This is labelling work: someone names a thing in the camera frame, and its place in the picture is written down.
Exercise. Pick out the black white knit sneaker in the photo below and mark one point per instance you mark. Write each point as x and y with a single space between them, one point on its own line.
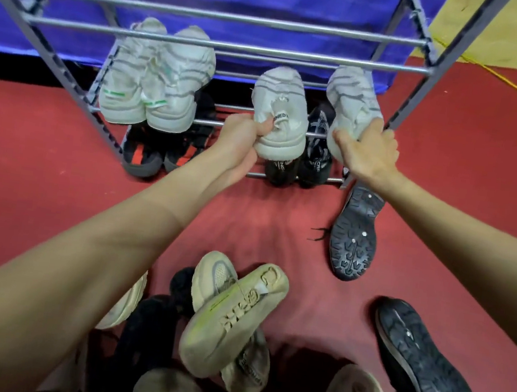
317 158
282 173

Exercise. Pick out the person's left hand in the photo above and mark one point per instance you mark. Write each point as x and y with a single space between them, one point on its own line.
239 144

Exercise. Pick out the person's right forearm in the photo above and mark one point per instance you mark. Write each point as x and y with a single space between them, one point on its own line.
467 257

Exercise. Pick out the beige pink chunky sneaker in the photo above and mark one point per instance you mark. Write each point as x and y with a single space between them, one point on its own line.
125 304
213 277

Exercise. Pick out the black sneaker orange logo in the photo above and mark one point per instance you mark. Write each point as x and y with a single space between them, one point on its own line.
181 287
147 339

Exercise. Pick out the black red high-top shoe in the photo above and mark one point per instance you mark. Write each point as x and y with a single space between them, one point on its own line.
189 147
143 156

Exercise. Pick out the person's left forearm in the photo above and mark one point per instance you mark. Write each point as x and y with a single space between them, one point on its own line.
64 282

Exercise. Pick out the person's right hand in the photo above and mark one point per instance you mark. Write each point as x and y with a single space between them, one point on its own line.
371 155

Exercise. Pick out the grey metal shoe rack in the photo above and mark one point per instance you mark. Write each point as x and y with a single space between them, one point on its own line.
215 15

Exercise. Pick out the white ribbed sole sneaker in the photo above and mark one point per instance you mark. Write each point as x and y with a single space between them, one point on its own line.
350 101
284 102

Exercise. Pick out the white sneaker green stripe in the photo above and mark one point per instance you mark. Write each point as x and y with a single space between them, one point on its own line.
181 99
122 97

